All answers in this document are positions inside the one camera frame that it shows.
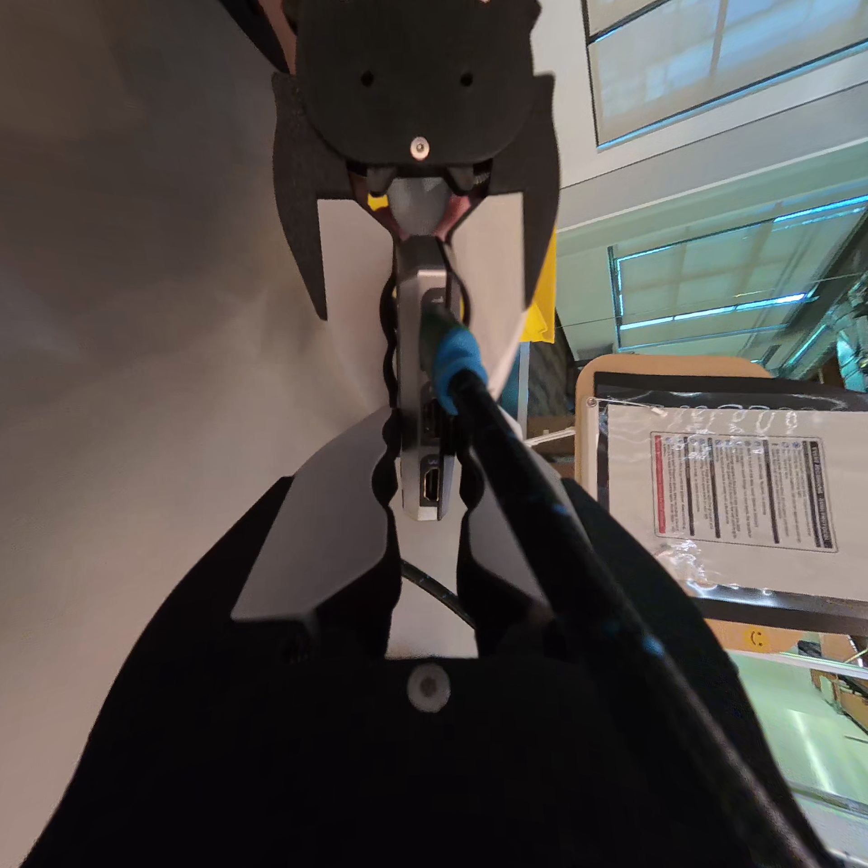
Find yellow plastic bin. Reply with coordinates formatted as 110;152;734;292
532;227;559;344

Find thick black cable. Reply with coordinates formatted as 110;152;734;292
400;559;477;629

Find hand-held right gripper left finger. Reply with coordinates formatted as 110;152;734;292
231;406;402;623

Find braided HDMI cable green plugs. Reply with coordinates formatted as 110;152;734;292
419;302;842;868

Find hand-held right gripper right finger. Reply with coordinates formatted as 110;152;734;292
456;407;564;625

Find instruction sheet on stand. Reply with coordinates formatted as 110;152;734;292
575;353;868;653

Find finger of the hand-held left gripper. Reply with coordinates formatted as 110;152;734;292
317;197;402;412
444;193;543;404

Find clear sleeved instruction sheet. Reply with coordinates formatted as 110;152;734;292
597;395;868;599

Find grey HDMI switch box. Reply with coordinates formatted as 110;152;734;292
395;234;470;523

